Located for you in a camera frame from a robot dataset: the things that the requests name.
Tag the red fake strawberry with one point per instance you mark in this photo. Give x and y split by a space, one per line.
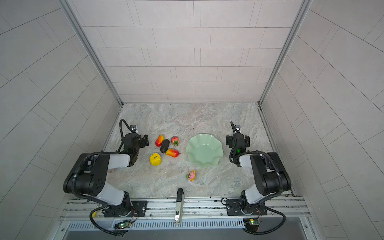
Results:
175 141

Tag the red yellow fake mango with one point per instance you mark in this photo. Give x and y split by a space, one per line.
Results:
159 141

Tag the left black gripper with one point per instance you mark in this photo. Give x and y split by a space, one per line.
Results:
142 140

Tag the red orange fake mango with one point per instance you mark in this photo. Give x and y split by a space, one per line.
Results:
172 153

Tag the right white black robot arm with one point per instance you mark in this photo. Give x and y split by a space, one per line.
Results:
270 176

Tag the left green circuit board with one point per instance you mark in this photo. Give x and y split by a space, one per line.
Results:
122 225

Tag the green circuit board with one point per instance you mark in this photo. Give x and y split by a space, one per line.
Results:
251 225
122 225

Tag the black silver handle tool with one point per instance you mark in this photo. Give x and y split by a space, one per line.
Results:
179 206

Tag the small pink yellow toy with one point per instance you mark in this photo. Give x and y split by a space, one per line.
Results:
191 176

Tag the dark fake avocado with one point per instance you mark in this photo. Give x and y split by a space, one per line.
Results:
164 146

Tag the light green scalloped fruit bowl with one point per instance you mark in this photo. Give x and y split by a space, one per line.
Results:
204 150

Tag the right green circuit board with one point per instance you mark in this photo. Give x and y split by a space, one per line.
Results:
251 225

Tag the yellow fake bell pepper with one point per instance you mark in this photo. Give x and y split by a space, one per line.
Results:
155 159

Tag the aluminium rail frame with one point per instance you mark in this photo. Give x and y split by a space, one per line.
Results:
194 208

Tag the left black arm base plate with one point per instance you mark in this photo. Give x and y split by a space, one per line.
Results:
126 209

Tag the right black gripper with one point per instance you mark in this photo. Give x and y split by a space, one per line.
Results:
230 140

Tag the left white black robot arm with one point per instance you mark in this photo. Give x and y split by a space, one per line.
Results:
88 177

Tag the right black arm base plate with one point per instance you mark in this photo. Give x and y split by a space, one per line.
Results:
234 207

